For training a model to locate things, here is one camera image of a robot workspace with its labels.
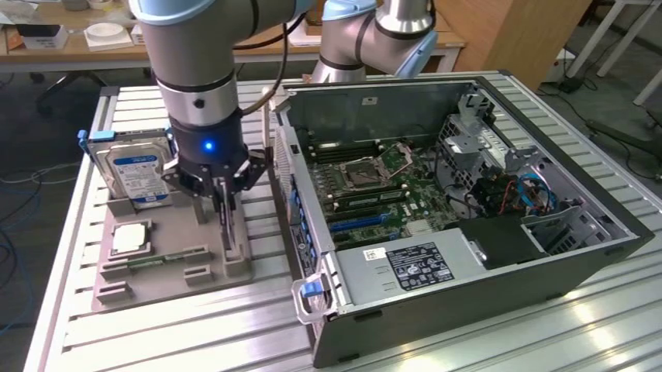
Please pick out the grey parts rack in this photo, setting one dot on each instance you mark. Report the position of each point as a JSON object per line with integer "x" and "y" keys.
{"x": 176, "y": 279}

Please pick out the white box with black top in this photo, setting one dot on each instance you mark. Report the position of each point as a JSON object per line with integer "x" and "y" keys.
{"x": 42, "y": 36}

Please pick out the grey cup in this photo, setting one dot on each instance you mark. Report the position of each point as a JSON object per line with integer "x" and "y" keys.
{"x": 77, "y": 4}

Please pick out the graphics card with metal bracket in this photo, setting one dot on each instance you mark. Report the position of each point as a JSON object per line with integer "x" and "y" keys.
{"x": 232, "y": 232}

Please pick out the silver perforated disk bay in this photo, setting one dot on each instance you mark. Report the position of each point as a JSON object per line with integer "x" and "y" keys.
{"x": 465, "y": 151}

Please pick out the green RAM stick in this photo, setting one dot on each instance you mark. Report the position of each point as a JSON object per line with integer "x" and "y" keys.
{"x": 156, "y": 260}

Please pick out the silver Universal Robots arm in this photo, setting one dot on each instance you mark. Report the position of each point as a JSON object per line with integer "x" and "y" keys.
{"x": 197, "y": 69}

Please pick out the black open PC case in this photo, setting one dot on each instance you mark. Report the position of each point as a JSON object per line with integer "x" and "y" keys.
{"x": 465, "y": 310}

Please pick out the white labelled box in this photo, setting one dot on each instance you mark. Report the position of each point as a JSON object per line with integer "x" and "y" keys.
{"x": 140, "y": 38}

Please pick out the white box with red button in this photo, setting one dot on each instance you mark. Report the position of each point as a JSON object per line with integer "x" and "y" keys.
{"x": 561, "y": 66}

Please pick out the black plastic shroud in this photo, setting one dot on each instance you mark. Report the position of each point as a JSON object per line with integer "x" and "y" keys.
{"x": 503, "y": 244}

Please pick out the silver angled drive cage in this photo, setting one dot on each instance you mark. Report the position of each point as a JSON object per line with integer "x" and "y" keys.
{"x": 564, "y": 232}

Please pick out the silver chipset heatsink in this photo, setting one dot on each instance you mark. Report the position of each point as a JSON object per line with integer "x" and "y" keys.
{"x": 424, "y": 228}

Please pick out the grey power supply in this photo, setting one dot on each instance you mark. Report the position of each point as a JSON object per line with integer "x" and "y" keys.
{"x": 414, "y": 267}

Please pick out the white paper stack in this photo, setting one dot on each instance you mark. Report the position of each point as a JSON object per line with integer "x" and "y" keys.
{"x": 308, "y": 36}

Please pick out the hard disk in blue caddy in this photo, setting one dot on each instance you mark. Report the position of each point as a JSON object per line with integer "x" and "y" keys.
{"x": 130, "y": 174}

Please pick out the black chair base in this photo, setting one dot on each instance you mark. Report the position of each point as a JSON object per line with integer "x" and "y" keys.
{"x": 57, "y": 91}

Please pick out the green motherboard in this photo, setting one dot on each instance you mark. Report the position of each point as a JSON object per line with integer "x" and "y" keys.
{"x": 424, "y": 201}

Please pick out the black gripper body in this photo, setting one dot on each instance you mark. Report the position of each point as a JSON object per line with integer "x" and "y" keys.
{"x": 208, "y": 147}

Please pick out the silver CPU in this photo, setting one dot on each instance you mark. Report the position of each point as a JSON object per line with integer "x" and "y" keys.
{"x": 129, "y": 238}

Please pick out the long blue expansion slot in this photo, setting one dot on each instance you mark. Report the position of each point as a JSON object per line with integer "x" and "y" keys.
{"x": 360, "y": 219}

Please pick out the black RAM slot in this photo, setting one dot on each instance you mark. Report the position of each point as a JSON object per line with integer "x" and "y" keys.
{"x": 346, "y": 144}
{"x": 346, "y": 149}
{"x": 349, "y": 158}
{"x": 348, "y": 153}

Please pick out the white table frame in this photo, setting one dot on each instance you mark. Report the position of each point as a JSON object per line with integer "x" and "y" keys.
{"x": 621, "y": 23}

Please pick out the wooden cabinet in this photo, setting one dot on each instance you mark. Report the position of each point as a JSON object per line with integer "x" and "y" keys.
{"x": 517, "y": 35}

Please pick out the black floor stand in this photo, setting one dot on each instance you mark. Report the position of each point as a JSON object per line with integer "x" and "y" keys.
{"x": 627, "y": 131}

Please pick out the CPU socket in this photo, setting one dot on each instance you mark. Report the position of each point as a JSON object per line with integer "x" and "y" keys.
{"x": 362, "y": 174}

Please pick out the white round holder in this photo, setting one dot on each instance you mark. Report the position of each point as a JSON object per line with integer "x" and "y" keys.
{"x": 108, "y": 35}

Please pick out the RAM stick with black label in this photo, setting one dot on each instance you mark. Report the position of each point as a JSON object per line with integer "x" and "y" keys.
{"x": 373, "y": 199}

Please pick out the wooden desk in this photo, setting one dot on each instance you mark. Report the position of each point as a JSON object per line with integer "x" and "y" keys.
{"x": 73, "y": 54}

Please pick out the metal socket cover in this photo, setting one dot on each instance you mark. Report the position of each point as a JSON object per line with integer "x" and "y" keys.
{"x": 396, "y": 155}

